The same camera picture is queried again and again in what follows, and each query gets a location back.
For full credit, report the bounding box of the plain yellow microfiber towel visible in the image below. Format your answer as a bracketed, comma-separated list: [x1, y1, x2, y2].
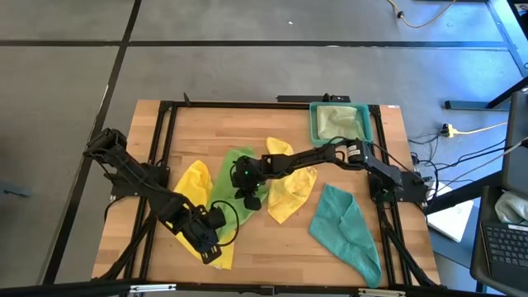
[164, 159, 235, 271]

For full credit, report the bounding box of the black left camera cable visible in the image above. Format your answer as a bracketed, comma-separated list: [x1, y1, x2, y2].
[208, 200, 241, 248]

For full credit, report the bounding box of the silver metal bracket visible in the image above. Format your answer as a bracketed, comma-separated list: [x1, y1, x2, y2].
[357, 288, 406, 297]
[129, 283, 177, 294]

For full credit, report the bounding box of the black diagonal desk bar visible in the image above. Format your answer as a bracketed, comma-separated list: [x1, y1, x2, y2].
[423, 171, 503, 215]

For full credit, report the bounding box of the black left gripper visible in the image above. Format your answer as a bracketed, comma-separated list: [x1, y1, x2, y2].
[164, 197, 224, 266]

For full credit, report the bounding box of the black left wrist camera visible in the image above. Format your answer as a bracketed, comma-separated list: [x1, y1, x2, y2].
[205, 205, 228, 229]

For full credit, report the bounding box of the grey crumpled cloth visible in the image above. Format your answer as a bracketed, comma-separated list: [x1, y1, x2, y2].
[493, 191, 528, 226]

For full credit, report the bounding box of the bright green microfiber towel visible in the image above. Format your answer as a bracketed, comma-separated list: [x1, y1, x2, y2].
[208, 146, 269, 241]

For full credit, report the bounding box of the black rig beam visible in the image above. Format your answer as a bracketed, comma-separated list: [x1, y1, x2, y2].
[0, 279, 528, 297]

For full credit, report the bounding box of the teal plastic tray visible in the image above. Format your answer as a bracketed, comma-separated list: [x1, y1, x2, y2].
[309, 101, 375, 148]

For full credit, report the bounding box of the grey monitor back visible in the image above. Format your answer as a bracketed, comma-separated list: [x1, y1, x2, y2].
[501, 90, 528, 195]

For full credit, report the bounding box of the black aluminium table frame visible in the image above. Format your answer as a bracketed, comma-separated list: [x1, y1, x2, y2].
[92, 92, 441, 290]

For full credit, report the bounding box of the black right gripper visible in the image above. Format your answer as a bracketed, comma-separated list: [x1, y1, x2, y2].
[229, 154, 273, 211]

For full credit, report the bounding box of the yellow towel with white label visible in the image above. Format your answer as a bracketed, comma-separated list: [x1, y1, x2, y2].
[266, 136, 318, 225]

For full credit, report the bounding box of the dark laptop with keyboard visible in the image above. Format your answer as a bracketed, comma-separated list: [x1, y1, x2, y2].
[469, 185, 528, 297]

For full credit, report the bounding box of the white flat box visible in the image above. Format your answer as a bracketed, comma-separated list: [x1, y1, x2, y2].
[426, 181, 475, 243]

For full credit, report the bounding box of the black bar device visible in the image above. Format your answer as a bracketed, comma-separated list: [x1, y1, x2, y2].
[276, 93, 351, 104]

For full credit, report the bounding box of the yellow floor cable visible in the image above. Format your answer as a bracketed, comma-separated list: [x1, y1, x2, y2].
[386, 0, 457, 30]

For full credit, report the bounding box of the teal microfiber towel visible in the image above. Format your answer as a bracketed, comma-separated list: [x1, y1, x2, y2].
[308, 183, 383, 289]

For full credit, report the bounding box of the yellow plug with cream cable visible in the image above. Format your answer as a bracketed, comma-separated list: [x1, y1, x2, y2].
[440, 121, 509, 139]

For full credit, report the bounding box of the pale green teal-edged towel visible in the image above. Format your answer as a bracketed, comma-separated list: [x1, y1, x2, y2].
[316, 105, 366, 141]

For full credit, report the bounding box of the dark metal stand base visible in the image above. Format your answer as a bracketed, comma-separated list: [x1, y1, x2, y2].
[444, 76, 528, 111]

